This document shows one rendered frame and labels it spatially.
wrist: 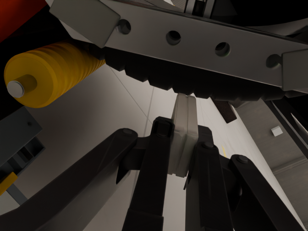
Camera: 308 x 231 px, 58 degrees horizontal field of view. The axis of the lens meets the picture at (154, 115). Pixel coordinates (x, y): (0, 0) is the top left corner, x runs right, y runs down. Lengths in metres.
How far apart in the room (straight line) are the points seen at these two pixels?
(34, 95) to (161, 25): 0.15
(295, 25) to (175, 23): 0.15
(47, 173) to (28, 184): 0.09
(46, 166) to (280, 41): 0.91
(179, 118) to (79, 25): 0.13
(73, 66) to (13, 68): 0.07
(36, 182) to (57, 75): 0.72
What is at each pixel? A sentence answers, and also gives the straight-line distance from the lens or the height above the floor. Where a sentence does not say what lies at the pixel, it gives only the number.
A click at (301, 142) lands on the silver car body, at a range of 1.60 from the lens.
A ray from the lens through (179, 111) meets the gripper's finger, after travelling 0.18.
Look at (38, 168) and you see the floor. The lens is 1.02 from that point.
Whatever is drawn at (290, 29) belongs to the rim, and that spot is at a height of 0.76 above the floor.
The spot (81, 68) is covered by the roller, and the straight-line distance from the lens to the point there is 0.36.
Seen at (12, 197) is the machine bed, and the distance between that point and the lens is 0.82.
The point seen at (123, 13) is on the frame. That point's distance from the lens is 0.25.
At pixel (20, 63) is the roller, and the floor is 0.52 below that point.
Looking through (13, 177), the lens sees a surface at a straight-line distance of 0.70.
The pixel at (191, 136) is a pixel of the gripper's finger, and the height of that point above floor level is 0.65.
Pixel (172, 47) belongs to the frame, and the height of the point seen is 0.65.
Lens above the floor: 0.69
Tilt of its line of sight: 18 degrees down
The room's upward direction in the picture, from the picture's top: 61 degrees clockwise
